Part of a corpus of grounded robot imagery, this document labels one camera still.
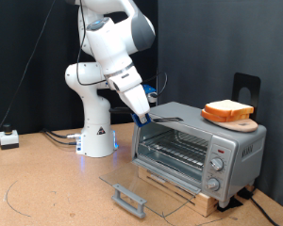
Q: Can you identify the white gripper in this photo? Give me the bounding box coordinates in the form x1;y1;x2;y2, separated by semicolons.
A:
108;64;152;124

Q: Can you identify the white bread slice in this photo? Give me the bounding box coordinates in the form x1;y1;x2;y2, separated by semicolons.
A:
205;99;256;119
201;108;252;123

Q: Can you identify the silver oven knob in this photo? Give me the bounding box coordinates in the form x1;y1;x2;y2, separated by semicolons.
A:
205;177;221;192
209;156;225;172

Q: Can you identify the silver toaster oven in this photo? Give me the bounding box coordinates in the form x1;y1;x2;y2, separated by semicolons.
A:
130;101;268;209

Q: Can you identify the slotted wooden block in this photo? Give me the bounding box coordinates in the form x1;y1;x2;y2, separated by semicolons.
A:
137;166;220;218

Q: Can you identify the white emergency stop box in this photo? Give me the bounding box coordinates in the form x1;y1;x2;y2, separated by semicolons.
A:
0;123;20;151

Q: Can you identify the wire oven rack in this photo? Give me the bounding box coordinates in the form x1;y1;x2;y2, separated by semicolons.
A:
138;129;210;170

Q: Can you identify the black cable silver connector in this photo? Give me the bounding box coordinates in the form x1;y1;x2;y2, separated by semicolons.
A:
41;127;83;140

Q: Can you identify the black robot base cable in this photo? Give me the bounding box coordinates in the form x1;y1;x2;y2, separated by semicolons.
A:
44;131;79;146

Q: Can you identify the black metal bracket with hole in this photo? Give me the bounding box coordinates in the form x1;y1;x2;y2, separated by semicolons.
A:
231;72;262;121

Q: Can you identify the black oven power cord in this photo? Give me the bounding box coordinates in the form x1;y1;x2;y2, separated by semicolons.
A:
238;187;280;226

